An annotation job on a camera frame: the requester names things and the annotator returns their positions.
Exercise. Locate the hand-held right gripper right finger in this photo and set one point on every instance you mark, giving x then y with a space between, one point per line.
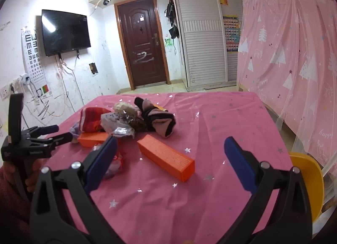
239 166

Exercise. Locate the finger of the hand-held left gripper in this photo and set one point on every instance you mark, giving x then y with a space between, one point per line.
48 129
62 138

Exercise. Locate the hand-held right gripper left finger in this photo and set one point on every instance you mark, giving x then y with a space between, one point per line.
105 161

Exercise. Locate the red and white wrapper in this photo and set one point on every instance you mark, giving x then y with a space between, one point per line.
115 165

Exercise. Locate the long orange box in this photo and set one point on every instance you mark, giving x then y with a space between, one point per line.
165 157

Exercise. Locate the person's left forearm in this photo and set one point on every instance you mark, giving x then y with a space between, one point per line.
11 212

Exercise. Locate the person's left hand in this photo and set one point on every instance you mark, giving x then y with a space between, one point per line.
34 178

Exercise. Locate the purple crumpled wrapper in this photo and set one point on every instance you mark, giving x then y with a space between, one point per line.
75 129

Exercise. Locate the short orange box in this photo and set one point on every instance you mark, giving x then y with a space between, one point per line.
92 138

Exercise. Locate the red striped packet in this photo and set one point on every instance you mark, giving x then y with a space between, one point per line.
90 120

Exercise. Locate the silver foil wrapper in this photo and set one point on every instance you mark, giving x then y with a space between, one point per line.
122 131

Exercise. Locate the white dotted wrapper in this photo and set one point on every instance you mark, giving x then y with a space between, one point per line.
113 120

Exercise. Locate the dark brown wrapper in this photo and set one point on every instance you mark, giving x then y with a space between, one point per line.
135 124

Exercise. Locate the cream crumpled ball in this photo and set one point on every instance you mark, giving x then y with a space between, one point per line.
122 107

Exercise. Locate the white plug adapter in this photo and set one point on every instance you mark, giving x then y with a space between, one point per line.
23 78

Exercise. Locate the pink star tablecloth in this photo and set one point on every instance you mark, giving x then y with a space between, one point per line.
210 117

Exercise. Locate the black and pink sock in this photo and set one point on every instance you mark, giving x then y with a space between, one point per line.
158 121

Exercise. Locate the yellow chair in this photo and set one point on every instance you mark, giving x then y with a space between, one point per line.
308 180

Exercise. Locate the eye chart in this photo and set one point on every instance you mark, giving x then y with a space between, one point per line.
33 56

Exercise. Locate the orange tube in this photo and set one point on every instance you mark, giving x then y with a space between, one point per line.
161 108

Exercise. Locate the white louvered wardrobe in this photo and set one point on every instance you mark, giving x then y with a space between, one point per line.
202 49

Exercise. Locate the dark brown door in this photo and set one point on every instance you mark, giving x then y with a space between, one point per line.
143 43

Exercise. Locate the pink tree-print bed curtain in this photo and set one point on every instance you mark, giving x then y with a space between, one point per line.
289 49

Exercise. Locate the colourful grid poster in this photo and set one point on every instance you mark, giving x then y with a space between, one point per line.
231 34

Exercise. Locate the small black hanging bag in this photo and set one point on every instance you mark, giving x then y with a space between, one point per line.
173 32

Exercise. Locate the white wall socket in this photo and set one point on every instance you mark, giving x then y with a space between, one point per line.
5 91

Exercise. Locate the open wall socket box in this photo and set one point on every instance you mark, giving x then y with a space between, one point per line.
93 68

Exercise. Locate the wall-mounted television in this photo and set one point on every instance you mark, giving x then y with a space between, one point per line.
64 31

